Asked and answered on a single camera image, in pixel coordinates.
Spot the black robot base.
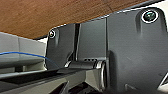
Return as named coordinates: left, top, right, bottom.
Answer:
left=44, top=6, right=168, bottom=94

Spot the grey bin green lid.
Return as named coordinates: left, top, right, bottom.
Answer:
left=0, top=54, right=47, bottom=75

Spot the grey bin blue lid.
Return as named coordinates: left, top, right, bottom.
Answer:
left=0, top=31, right=48, bottom=58

